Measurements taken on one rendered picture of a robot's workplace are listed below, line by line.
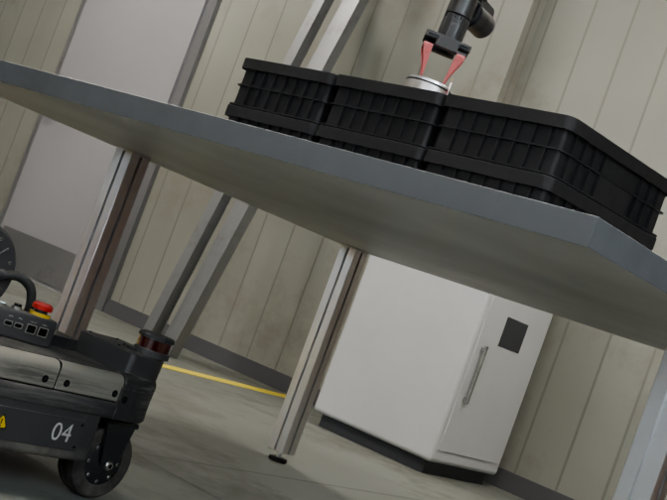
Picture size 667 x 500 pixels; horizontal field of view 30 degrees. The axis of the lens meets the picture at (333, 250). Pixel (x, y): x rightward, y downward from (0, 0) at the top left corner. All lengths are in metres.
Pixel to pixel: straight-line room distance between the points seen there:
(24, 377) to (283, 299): 4.09
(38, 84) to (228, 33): 4.68
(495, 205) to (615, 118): 3.86
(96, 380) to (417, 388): 2.71
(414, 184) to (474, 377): 3.10
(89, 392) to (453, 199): 0.84
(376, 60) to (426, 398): 2.08
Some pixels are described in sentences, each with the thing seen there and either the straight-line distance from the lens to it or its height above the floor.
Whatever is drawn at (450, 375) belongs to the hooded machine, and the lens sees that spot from 4.73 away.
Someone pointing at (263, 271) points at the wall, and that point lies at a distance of 6.25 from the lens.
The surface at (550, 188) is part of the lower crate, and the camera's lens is 2.16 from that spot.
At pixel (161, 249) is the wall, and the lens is 6.76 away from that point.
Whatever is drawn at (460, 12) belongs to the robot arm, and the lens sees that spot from 2.68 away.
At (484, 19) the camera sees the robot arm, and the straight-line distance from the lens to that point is 2.74.
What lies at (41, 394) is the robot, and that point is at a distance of 2.14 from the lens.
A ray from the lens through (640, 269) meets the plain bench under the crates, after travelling 1.68.
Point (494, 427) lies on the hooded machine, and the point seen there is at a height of 0.24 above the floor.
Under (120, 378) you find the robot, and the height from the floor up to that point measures 0.23.
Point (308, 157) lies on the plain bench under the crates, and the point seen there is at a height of 0.68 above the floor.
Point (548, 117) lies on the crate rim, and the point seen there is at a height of 0.92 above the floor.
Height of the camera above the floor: 0.49
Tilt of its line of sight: 2 degrees up
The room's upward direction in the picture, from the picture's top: 20 degrees clockwise
